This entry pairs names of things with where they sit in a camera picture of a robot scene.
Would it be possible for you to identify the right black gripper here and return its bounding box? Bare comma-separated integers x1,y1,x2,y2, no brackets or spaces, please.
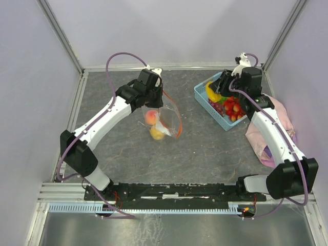
207,69,245,100

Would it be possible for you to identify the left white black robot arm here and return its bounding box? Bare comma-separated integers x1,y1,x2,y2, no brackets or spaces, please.
60,68,163,200

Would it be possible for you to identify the yellow star fruit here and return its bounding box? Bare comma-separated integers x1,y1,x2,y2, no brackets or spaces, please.
206,81,222,103

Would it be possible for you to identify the purple grape bunch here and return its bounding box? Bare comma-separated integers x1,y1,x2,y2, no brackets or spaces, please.
209,99,225,116

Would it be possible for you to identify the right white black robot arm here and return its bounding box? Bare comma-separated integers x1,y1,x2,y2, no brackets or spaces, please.
211,67,318,205

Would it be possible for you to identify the clear orange zip top bag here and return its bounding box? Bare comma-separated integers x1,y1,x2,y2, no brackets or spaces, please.
142,91,182,139

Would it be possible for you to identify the light blue plastic basket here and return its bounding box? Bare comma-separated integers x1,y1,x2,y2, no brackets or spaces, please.
194,72,247,131

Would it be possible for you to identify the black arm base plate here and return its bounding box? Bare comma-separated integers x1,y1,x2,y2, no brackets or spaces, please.
100,183,267,210

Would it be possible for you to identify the light blue cable duct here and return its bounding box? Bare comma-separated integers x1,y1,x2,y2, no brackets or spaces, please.
48,201,251,214

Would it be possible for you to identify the orange pink peach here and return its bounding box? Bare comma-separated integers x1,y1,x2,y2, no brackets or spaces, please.
145,110,158,126

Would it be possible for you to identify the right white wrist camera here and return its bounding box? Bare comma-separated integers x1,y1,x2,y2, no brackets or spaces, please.
231,52,252,77

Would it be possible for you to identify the yellow mango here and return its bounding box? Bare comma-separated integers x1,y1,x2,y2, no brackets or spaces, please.
150,126,165,140

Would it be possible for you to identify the green grape bunch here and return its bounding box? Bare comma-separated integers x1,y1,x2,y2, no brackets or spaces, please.
219,97,228,104

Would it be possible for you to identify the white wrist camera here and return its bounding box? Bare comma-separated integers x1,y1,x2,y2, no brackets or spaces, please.
231,52,252,77
145,65,162,87

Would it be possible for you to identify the red strawberry bunch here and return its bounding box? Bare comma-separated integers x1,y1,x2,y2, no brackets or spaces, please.
223,97,246,122

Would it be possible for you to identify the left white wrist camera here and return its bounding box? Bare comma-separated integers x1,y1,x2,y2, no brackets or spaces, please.
145,65,162,87

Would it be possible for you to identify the pink cloth bag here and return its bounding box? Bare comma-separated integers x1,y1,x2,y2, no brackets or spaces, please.
245,96,298,169

